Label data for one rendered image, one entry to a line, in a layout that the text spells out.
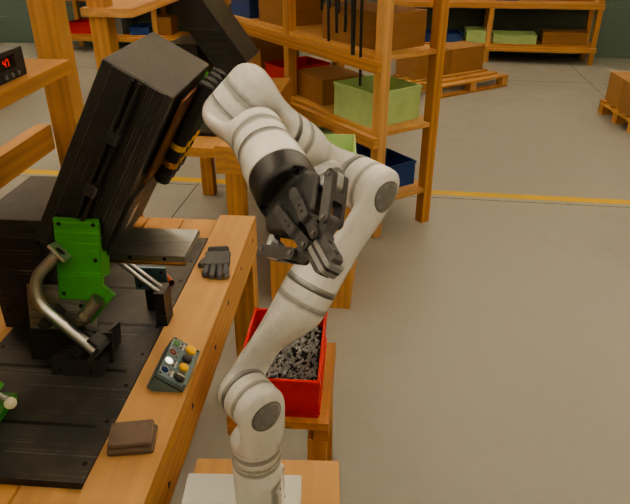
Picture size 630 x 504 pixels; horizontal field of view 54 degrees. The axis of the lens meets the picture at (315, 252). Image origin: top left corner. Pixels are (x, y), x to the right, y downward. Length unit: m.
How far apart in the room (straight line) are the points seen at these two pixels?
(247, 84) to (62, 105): 1.62
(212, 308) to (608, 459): 1.75
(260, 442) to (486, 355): 2.23
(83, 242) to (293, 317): 0.74
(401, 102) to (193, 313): 2.63
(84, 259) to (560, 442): 2.05
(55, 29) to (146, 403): 1.30
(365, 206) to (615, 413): 2.25
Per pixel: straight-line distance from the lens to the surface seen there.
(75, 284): 1.67
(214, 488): 1.37
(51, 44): 2.34
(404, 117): 4.20
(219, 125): 0.79
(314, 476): 1.44
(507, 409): 2.96
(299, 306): 1.04
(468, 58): 8.50
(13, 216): 1.78
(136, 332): 1.81
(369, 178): 1.02
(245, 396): 1.07
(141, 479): 1.41
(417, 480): 2.59
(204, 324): 1.80
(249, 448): 1.13
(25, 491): 1.49
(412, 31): 4.10
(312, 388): 1.57
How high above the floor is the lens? 1.92
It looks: 29 degrees down
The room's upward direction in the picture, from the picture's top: straight up
